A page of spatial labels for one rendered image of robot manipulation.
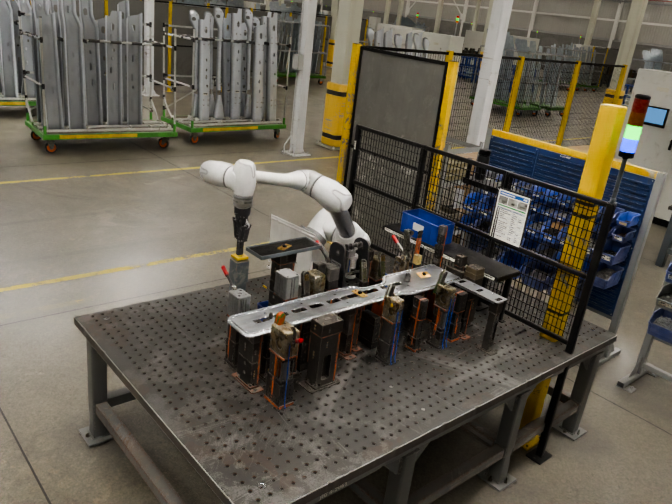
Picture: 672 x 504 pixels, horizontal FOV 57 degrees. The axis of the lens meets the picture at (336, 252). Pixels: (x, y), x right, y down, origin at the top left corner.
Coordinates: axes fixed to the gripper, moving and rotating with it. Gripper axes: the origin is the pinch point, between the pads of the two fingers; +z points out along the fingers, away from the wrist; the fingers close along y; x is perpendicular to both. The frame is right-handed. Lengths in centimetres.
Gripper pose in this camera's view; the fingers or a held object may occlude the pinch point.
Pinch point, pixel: (240, 247)
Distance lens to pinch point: 293.3
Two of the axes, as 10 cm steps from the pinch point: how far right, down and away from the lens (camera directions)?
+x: 7.6, -1.5, 6.4
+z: -1.2, 9.2, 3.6
